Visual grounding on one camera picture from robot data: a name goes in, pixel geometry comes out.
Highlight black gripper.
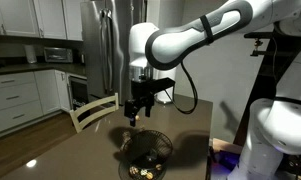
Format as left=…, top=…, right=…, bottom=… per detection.
left=124, top=79, right=157, bottom=128

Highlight metal paper towel holder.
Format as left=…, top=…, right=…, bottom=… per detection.
left=155, top=98, right=175, bottom=105

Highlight white wooden chair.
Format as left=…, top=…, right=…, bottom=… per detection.
left=69, top=92, right=120, bottom=134

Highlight stainless steel fridge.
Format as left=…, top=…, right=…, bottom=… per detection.
left=80, top=0, right=148, bottom=105

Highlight wooden board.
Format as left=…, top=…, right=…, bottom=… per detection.
left=211, top=137, right=244, bottom=156

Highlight dark kitchen countertop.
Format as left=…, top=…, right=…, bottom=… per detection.
left=0, top=62, right=88, bottom=80

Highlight white lower kitchen cabinets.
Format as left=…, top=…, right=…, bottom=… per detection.
left=0, top=69, right=72, bottom=137

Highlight white kitchen cabinets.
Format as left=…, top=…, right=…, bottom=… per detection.
left=0, top=69, right=72, bottom=137
left=0, top=0, right=84, bottom=42

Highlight small white paper towel roll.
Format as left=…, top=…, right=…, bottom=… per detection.
left=24, top=44, right=38, bottom=64

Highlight white upper kitchen cabinets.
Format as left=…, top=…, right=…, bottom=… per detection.
left=0, top=0, right=84, bottom=42

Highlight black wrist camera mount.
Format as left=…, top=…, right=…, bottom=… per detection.
left=154, top=77, right=176, bottom=92

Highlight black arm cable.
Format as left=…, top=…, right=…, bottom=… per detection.
left=163, top=60, right=199, bottom=115

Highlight black strap on arm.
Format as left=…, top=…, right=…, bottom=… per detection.
left=199, top=14, right=215, bottom=46

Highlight metal camera stand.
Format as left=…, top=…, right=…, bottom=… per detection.
left=233, top=29, right=301, bottom=147

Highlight black camera clamp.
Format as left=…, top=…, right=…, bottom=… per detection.
left=243, top=31, right=282, bottom=58

